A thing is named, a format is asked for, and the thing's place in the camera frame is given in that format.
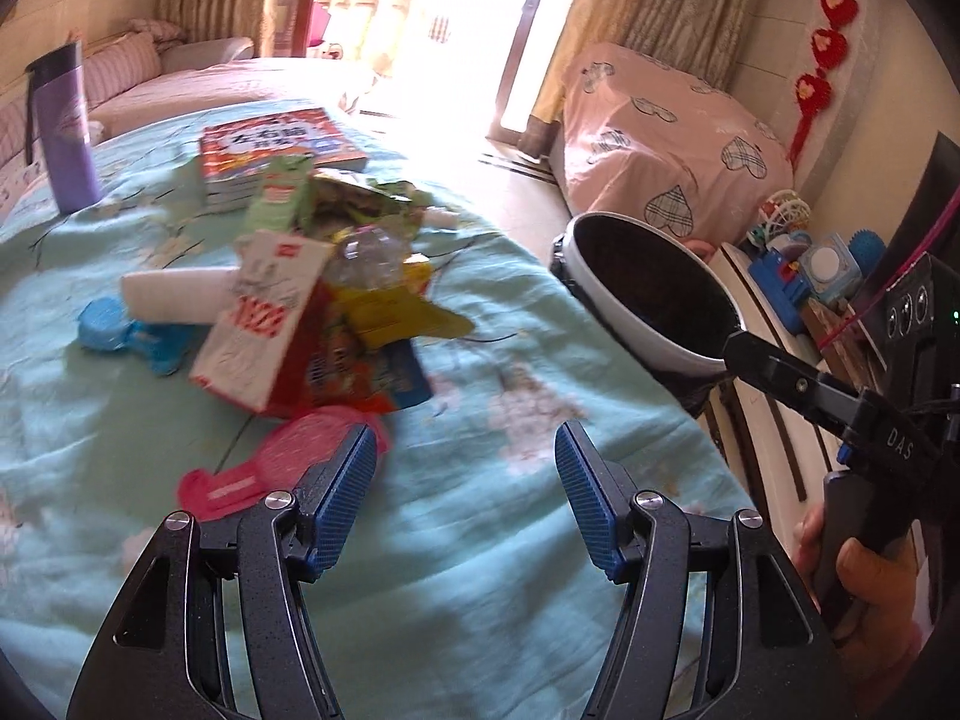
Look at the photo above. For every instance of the light blue cube toy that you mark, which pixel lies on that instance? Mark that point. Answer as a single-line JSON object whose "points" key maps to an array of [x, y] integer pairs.
{"points": [[829, 266]]}

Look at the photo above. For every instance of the purple drink bottle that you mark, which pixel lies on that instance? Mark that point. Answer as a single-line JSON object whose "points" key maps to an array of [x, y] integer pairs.
{"points": [[67, 142]]}

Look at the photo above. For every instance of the pink bag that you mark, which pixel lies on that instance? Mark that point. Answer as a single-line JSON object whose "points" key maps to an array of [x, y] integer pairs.
{"points": [[319, 26]]}

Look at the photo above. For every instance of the white cage ball toy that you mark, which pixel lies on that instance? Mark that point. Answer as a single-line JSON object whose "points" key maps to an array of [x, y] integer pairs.
{"points": [[786, 216]]}

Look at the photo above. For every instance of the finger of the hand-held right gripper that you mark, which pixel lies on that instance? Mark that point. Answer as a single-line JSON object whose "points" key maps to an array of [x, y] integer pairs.
{"points": [[795, 382]]}

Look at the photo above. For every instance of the brown door frame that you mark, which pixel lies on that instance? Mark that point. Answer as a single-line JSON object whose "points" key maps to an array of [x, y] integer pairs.
{"points": [[525, 37]]}

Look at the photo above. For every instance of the red illustrated book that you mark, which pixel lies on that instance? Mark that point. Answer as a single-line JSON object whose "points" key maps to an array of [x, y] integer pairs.
{"points": [[292, 139]]}

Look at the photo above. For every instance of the wooden toy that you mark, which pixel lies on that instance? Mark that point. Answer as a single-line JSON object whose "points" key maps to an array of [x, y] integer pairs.
{"points": [[832, 337]]}

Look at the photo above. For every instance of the pink wrapper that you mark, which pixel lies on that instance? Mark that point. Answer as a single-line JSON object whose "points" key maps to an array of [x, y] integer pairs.
{"points": [[300, 439]]}

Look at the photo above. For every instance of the black and white waste bin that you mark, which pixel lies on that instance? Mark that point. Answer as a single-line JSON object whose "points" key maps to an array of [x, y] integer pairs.
{"points": [[645, 277]]}

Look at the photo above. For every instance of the red heart wall hanging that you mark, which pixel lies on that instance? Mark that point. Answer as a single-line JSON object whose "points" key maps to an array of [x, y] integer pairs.
{"points": [[829, 49]]}

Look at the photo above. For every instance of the pink heart-print cover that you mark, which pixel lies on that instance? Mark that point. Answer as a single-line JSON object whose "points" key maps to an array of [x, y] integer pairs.
{"points": [[660, 127]]}

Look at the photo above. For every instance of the blue plastic wrapper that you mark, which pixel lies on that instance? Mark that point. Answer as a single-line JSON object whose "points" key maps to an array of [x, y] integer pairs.
{"points": [[112, 326]]}

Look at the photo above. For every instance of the pink sofa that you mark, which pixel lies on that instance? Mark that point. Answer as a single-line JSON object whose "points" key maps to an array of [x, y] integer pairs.
{"points": [[210, 82]]}

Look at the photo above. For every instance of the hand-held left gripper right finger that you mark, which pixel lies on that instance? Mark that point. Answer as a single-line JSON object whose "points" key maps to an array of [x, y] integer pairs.
{"points": [[589, 495]]}

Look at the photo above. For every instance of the green snack bag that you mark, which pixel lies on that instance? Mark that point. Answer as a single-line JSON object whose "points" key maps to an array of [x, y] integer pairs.
{"points": [[352, 199]]}

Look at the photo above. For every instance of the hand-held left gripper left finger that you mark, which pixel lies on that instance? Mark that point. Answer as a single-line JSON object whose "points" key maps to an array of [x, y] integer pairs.
{"points": [[345, 495]]}

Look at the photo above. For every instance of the colourful snack bag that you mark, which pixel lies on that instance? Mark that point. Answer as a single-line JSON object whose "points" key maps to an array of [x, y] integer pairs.
{"points": [[352, 375]]}

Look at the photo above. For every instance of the sheer yellow curtain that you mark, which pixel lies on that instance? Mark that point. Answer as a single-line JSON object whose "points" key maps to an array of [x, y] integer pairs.
{"points": [[360, 0]]}

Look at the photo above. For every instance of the white striped cabinet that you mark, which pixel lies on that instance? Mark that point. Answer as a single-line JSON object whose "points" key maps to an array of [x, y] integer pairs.
{"points": [[757, 405]]}

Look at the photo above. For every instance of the person's right hand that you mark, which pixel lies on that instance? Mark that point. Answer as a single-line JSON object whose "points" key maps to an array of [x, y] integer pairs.
{"points": [[877, 615]]}

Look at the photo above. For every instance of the teal floral blanket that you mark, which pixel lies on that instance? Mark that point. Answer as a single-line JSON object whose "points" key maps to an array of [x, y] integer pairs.
{"points": [[465, 577]]}

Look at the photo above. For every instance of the patterned white pillow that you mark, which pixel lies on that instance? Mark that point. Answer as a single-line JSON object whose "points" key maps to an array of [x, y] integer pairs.
{"points": [[19, 184]]}

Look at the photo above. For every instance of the clear plastic bottle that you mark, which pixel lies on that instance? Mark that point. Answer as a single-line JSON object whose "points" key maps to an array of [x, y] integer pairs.
{"points": [[367, 255]]}

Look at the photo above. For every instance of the white and red carton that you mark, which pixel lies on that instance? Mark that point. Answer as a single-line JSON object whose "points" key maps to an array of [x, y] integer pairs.
{"points": [[247, 330]]}

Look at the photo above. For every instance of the yellow wrapper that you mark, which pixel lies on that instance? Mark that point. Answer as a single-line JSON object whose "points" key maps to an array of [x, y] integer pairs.
{"points": [[390, 315]]}

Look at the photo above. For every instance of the striped pink pillow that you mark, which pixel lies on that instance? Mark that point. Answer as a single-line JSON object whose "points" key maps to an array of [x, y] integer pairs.
{"points": [[120, 67]]}

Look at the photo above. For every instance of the blue spiky ball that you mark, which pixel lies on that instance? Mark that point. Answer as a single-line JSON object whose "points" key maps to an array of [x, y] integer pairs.
{"points": [[868, 253]]}

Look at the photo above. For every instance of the small checked pillow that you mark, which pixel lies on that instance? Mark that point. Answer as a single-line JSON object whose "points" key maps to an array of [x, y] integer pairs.
{"points": [[157, 31]]}

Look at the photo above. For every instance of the pink toy kettle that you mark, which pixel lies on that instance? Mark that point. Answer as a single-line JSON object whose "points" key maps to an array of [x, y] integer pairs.
{"points": [[701, 247]]}

